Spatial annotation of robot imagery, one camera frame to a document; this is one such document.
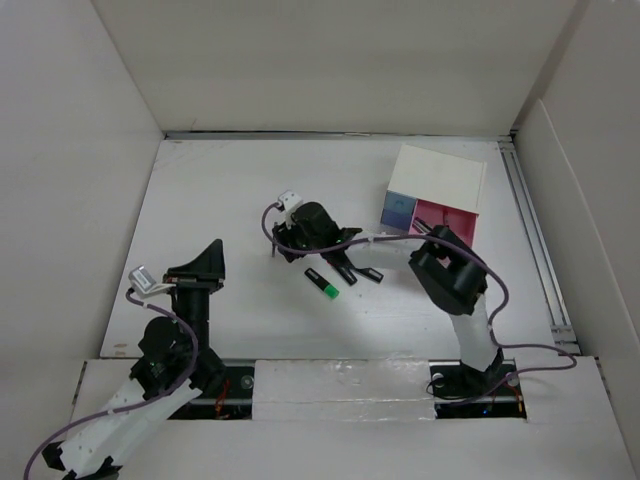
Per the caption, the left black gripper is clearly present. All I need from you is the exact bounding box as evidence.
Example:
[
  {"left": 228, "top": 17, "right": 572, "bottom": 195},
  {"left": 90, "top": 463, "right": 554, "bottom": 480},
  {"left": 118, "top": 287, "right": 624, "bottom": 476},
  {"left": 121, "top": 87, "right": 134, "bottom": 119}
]
[{"left": 163, "top": 238, "right": 225, "bottom": 350}]

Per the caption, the light blue drawer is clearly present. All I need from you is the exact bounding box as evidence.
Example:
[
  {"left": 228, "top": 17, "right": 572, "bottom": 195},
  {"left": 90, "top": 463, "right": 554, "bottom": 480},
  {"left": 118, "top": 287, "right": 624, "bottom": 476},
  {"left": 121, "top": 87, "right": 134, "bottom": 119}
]
[{"left": 384, "top": 191, "right": 417, "bottom": 216}]

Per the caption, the pink drawer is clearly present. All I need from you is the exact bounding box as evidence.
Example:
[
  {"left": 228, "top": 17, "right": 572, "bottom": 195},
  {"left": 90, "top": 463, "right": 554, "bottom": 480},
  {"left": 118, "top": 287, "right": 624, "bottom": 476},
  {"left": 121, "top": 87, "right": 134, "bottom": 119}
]
[{"left": 409, "top": 200, "right": 478, "bottom": 247}]

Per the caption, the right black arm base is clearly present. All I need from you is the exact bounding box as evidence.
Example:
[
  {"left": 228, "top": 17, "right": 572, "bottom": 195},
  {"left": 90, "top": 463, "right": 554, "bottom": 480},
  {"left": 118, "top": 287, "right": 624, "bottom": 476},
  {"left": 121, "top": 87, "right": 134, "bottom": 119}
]
[{"left": 425, "top": 360, "right": 527, "bottom": 420}]

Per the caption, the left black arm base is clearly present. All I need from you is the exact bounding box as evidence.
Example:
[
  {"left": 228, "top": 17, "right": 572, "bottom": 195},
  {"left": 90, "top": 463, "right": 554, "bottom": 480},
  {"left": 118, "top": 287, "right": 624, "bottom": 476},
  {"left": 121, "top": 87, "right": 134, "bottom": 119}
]
[{"left": 169, "top": 359, "right": 256, "bottom": 421}]

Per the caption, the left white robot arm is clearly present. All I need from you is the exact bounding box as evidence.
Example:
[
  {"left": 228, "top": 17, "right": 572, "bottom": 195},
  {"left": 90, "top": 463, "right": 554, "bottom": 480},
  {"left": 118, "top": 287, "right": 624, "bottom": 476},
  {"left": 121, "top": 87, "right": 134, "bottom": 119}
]
[{"left": 36, "top": 239, "right": 226, "bottom": 479}]

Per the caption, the pink highlighter marker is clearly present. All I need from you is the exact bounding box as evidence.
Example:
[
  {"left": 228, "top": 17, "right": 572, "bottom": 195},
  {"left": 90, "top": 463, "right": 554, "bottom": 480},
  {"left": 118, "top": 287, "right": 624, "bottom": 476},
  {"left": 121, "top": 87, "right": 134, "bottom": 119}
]
[{"left": 335, "top": 264, "right": 357, "bottom": 286}]

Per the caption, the green highlighter marker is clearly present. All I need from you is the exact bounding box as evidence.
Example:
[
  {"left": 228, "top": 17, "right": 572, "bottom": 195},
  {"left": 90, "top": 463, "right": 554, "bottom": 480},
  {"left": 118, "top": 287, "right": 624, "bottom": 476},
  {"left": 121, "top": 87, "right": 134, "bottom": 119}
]
[{"left": 304, "top": 268, "right": 339, "bottom": 299}]

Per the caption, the blue highlighter marker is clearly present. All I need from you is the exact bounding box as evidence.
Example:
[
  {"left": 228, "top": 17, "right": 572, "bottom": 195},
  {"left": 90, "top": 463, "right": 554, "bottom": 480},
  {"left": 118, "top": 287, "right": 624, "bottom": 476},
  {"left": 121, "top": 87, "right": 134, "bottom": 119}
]
[{"left": 356, "top": 268, "right": 384, "bottom": 283}]

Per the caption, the purple blue drawer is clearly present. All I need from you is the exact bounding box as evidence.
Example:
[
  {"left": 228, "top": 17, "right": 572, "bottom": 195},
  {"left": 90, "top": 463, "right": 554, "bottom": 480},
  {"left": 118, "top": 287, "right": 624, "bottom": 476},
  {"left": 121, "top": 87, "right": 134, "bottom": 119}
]
[{"left": 381, "top": 209, "right": 413, "bottom": 232}]

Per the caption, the white drawer cabinet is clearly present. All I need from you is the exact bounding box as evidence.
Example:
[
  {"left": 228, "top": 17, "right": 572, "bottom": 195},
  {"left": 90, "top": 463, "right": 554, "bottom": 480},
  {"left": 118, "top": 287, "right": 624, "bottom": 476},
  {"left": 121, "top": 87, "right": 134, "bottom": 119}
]
[{"left": 388, "top": 145, "right": 486, "bottom": 214}]

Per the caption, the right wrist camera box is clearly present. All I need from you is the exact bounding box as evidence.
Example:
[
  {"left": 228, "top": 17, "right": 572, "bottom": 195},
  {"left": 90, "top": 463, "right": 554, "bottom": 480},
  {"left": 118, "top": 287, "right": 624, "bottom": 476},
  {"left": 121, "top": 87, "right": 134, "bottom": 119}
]
[{"left": 276, "top": 190, "right": 304, "bottom": 225}]

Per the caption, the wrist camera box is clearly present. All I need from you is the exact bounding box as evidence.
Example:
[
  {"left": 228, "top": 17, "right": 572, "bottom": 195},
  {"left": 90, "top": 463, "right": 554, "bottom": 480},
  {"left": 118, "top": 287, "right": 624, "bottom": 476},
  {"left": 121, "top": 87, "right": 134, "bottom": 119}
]
[
  {"left": 276, "top": 190, "right": 304, "bottom": 225},
  {"left": 128, "top": 265, "right": 174, "bottom": 300}
]

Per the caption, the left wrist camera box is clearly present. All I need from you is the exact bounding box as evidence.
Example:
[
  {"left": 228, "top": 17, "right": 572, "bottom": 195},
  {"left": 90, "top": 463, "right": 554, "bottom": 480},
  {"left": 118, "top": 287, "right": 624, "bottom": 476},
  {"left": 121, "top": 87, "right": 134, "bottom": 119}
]
[{"left": 128, "top": 265, "right": 174, "bottom": 300}]

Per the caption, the back aluminium rail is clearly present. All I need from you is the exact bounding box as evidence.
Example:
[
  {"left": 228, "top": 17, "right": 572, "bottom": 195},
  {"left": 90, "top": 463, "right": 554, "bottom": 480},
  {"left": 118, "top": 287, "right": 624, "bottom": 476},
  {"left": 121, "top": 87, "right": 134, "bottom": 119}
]
[{"left": 164, "top": 130, "right": 513, "bottom": 141}]

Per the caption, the aluminium rail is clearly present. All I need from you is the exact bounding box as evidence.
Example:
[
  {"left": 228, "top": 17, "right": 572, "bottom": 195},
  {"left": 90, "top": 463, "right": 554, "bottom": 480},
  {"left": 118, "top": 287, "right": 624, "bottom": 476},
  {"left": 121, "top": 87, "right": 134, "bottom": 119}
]
[
  {"left": 498, "top": 139, "right": 582, "bottom": 356},
  {"left": 164, "top": 130, "right": 513, "bottom": 141}
]

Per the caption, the right aluminium rail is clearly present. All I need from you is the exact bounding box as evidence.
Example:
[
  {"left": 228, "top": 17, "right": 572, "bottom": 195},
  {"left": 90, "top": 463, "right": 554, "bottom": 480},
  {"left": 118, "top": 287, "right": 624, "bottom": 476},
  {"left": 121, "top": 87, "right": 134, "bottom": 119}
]
[{"left": 498, "top": 139, "right": 582, "bottom": 356}]

